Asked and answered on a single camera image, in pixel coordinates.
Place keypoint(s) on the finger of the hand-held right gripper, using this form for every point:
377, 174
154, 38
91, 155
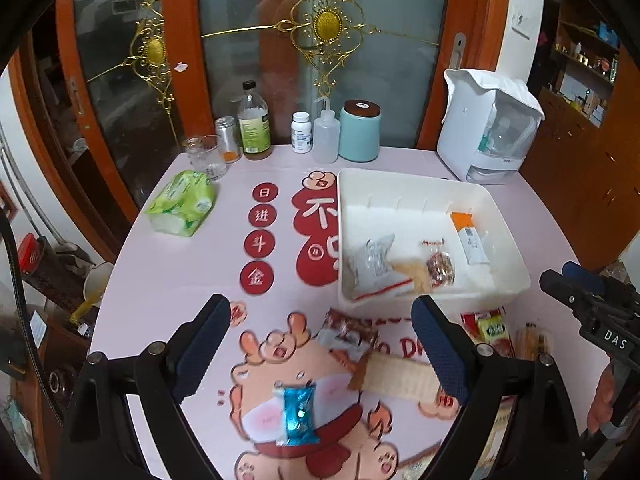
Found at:
587, 275
565, 287

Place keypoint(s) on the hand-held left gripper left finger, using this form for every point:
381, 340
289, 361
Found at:
200, 355

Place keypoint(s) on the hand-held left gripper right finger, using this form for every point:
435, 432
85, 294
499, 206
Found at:
440, 355

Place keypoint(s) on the beige wafer packet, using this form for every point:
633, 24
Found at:
395, 377

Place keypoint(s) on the red and yellow snack packet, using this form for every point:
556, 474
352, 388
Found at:
492, 330

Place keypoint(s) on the brown stick snack packet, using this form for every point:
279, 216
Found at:
532, 340

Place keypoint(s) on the brown and white snack packet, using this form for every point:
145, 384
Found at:
347, 332

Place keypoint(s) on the blue candy packet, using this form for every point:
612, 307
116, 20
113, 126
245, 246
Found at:
297, 412

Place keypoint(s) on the white plastic bin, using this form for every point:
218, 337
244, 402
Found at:
415, 195

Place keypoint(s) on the person's right hand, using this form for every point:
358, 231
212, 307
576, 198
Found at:
605, 390

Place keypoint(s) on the round cookie packet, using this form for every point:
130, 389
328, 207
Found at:
441, 270

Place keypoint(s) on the beige cracker packet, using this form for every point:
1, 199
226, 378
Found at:
410, 275

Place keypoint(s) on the orange and white snack packet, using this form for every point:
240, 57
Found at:
470, 240

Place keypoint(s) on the clear white snack packet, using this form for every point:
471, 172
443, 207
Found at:
372, 260

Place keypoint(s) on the yellow scoop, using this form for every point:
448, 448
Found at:
90, 295

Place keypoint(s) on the green tissue pack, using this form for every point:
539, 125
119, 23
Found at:
182, 202

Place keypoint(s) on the white water dispenser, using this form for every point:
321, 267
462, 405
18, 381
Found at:
470, 125

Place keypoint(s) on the clear glass cup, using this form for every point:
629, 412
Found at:
205, 157

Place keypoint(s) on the small metal can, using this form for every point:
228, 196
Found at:
227, 137

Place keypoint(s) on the wooden shelf unit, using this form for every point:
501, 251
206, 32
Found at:
585, 50

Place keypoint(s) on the glass bottle with green label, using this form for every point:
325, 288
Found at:
254, 130

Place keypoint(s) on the teal canister with brown lid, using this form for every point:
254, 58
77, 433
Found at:
360, 132

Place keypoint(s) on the white pill bottle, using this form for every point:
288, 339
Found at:
301, 132

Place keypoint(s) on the clear squeeze bottle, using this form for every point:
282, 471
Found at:
326, 135

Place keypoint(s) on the white wall switch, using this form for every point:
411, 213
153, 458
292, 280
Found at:
521, 22

